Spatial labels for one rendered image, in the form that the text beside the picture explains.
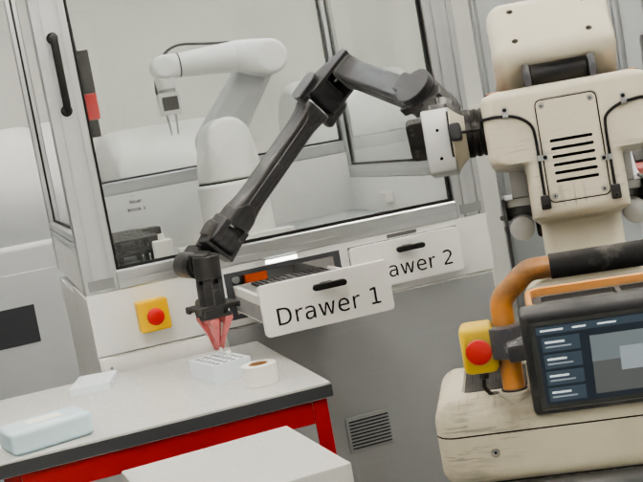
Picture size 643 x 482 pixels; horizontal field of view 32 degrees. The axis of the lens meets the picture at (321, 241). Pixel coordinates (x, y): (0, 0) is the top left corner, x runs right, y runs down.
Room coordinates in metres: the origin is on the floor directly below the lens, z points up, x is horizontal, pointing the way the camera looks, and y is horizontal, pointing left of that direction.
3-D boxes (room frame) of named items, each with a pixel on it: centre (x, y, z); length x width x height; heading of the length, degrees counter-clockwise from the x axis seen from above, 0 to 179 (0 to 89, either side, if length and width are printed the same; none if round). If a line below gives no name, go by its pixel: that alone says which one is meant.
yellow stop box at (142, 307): (2.54, 0.41, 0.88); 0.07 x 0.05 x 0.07; 106
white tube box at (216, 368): (2.28, 0.25, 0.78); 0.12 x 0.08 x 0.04; 30
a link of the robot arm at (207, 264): (2.33, 0.25, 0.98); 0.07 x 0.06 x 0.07; 35
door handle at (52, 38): (2.51, 0.51, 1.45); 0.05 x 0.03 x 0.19; 16
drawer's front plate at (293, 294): (2.34, 0.01, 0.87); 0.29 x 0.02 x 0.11; 106
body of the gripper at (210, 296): (2.33, 0.25, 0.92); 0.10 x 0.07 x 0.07; 123
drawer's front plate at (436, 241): (2.73, -0.20, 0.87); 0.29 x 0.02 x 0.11; 106
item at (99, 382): (2.40, 0.55, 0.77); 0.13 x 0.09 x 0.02; 2
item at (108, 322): (3.12, 0.20, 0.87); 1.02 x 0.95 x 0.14; 106
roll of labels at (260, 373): (2.14, 0.16, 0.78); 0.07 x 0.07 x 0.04
